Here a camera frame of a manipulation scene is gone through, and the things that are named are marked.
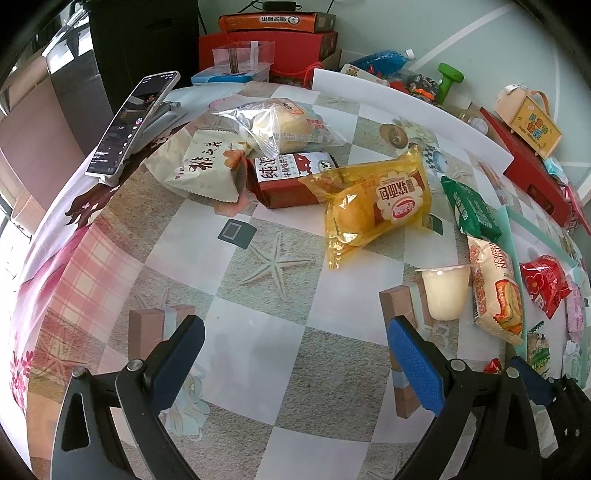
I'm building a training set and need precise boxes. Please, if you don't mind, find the green and white snack packet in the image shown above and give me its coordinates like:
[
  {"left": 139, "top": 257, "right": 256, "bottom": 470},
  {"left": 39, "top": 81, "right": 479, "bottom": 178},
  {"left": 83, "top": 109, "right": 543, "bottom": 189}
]
[{"left": 526, "top": 320, "right": 552, "bottom": 379}]

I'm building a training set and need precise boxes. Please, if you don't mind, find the yellow bread packet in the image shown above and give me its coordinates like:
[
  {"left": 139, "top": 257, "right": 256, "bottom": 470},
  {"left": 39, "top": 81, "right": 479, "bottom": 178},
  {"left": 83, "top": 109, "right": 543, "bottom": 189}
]
[{"left": 299, "top": 145, "right": 432, "bottom": 272}]

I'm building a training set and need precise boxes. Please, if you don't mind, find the orange carton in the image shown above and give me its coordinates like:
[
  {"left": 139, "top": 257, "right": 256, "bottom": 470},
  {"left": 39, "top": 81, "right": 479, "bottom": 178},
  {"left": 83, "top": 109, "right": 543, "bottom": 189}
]
[{"left": 218, "top": 12, "right": 337, "bottom": 34}]

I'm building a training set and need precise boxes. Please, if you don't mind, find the black cabinet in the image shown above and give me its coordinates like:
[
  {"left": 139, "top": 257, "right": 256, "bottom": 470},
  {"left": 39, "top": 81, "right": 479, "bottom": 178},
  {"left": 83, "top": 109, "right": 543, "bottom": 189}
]
[{"left": 88, "top": 0, "right": 204, "bottom": 116}]

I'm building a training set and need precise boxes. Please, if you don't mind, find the green dumbbell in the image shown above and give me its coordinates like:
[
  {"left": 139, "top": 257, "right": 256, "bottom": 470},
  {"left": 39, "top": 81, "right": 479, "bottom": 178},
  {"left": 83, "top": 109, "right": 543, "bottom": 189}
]
[{"left": 436, "top": 63, "right": 465, "bottom": 104}]

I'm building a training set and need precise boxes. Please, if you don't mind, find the clear rice cracker packet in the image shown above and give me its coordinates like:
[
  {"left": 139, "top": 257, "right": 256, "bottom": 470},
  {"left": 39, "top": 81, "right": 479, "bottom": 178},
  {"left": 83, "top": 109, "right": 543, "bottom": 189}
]
[{"left": 561, "top": 340, "right": 585, "bottom": 379}]

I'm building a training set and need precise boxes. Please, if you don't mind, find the smartphone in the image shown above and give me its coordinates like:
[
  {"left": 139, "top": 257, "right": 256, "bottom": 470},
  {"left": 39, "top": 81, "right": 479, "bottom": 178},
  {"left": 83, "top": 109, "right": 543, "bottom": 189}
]
[{"left": 85, "top": 70, "right": 181, "bottom": 178}]

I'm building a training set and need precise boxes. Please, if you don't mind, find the brown board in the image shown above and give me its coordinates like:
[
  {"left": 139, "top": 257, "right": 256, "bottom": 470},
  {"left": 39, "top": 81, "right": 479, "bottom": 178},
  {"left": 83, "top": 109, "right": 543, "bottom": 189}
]
[{"left": 0, "top": 69, "right": 95, "bottom": 195}]

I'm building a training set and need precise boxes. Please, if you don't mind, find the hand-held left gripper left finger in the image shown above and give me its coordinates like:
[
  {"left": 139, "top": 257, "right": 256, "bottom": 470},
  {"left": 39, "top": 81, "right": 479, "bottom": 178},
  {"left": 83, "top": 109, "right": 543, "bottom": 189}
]
[{"left": 51, "top": 315, "right": 206, "bottom": 480}]

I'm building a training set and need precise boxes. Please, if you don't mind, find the colourful toy pile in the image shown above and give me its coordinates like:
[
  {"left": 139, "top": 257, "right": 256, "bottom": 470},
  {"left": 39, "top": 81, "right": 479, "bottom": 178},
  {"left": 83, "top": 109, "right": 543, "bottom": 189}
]
[{"left": 390, "top": 74, "right": 439, "bottom": 100}]

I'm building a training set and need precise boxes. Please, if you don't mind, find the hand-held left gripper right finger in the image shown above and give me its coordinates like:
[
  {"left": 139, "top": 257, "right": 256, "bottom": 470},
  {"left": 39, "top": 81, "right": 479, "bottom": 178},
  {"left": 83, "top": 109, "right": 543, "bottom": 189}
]
[{"left": 387, "top": 316, "right": 542, "bottom": 480}]

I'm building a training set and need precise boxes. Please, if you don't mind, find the pink snack packet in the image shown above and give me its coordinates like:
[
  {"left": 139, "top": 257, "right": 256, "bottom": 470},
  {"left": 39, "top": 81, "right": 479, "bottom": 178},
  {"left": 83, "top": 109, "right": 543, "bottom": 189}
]
[{"left": 566, "top": 281, "right": 589, "bottom": 344}]

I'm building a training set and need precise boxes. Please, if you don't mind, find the blue plastic bottle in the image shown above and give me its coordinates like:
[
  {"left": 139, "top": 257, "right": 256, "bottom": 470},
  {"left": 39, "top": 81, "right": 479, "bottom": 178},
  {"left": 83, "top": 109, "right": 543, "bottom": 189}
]
[{"left": 348, "top": 48, "right": 416, "bottom": 75}]

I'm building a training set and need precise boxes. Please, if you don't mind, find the white tray with teal rim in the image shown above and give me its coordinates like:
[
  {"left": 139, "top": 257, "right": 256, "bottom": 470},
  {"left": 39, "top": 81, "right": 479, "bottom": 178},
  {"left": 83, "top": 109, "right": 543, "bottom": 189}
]
[{"left": 505, "top": 205, "right": 591, "bottom": 381}]

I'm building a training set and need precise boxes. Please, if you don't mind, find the clear bagged bread bun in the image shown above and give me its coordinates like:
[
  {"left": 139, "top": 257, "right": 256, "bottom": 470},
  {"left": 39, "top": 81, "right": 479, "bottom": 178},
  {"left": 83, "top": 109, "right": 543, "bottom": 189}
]
[{"left": 210, "top": 98, "right": 345, "bottom": 155}]

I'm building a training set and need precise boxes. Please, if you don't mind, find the red patterned envelope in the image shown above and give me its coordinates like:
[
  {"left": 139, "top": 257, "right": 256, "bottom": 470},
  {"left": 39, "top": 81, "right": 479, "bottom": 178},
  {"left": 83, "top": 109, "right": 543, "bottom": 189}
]
[{"left": 561, "top": 182, "right": 585, "bottom": 232}]

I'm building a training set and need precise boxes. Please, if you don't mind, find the clear plastic box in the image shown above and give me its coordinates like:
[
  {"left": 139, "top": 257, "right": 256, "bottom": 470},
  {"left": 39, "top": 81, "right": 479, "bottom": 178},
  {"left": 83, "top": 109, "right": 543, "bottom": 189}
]
[{"left": 212, "top": 41, "right": 276, "bottom": 75}]

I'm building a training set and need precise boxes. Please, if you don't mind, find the white chip packet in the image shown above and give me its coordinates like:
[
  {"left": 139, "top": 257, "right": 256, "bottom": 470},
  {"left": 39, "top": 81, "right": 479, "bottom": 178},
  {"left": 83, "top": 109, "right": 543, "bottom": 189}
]
[{"left": 145, "top": 129, "right": 252, "bottom": 204}]

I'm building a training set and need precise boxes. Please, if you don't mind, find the jelly cup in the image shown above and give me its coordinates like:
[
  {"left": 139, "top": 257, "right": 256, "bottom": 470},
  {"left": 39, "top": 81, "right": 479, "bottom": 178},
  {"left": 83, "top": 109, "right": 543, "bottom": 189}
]
[{"left": 414, "top": 264, "right": 472, "bottom": 321}]

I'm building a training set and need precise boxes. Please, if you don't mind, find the red box with dark side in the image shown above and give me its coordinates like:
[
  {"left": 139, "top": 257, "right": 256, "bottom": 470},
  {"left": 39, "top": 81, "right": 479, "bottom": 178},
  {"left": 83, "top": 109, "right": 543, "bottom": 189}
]
[{"left": 198, "top": 31, "right": 339, "bottom": 77}]

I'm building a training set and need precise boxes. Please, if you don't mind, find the blue mask packet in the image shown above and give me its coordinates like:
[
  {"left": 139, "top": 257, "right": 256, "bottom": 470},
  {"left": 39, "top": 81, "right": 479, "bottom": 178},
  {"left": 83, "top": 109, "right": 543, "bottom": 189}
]
[{"left": 542, "top": 158, "right": 568, "bottom": 185}]

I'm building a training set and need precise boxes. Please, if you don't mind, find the red snack packet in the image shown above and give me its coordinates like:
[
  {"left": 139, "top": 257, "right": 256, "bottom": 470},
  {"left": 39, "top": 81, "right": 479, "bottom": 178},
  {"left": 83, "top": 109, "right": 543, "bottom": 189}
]
[{"left": 519, "top": 255, "right": 573, "bottom": 320}]

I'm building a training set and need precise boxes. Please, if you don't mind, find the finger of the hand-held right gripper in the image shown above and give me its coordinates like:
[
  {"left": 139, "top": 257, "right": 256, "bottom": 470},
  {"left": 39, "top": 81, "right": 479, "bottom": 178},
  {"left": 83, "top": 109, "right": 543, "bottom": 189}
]
[
  {"left": 551, "top": 376, "right": 587, "bottom": 418},
  {"left": 508, "top": 355, "right": 555, "bottom": 407}
]

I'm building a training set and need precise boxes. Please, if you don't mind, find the dark red biscuit packet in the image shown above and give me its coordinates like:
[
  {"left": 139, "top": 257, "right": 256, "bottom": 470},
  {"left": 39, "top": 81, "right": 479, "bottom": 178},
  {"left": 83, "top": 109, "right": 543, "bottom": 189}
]
[{"left": 246, "top": 152, "right": 340, "bottom": 209}]

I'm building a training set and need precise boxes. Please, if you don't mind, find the large red gift box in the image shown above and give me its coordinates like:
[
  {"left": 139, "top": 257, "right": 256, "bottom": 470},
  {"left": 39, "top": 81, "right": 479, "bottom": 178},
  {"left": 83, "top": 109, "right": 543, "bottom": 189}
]
[{"left": 479, "top": 107, "right": 573, "bottom": 228}]

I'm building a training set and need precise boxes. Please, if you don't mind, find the grey phone stand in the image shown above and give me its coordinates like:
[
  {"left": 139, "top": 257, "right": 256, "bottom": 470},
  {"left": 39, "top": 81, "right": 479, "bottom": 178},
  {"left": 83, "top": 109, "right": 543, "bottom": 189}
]
[{"left": 99, "top": 102, "right": 188, "bottom": 188}]

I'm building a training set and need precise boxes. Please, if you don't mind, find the yellow card game box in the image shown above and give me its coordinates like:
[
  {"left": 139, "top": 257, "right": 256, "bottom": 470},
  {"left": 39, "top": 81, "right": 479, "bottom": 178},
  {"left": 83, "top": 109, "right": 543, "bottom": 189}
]
[{"left": 341, "top": 64, "right": 389, "bottom": 86}]

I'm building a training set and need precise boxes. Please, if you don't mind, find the cardboard box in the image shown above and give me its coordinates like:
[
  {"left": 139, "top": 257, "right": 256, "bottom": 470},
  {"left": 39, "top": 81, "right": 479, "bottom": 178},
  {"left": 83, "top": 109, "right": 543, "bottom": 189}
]
[{"left": 314, "top": 48, "right": 490, "bottom": 134}]

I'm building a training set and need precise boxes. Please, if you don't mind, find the blue tissue container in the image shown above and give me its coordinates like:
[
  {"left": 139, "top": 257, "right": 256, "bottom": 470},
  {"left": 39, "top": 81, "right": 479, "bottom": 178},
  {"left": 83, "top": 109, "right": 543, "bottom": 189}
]
[{"left": 191, "top": 65, "right": 271, "bottom": 85}]

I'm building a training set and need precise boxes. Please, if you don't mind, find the clear plastic jar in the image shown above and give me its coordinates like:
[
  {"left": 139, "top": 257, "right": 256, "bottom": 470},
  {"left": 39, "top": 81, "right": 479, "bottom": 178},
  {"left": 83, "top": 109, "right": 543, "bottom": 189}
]
[{"left": 445, "top": 104, "right": 490, "bottom": 134}]

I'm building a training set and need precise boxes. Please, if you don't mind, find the wooden gift box with handle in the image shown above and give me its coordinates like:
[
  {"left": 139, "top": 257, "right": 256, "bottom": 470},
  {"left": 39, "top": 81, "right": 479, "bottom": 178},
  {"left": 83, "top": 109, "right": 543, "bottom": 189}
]
[{"left": 494, "top": 83, "right": 563, "bottom": 158}]

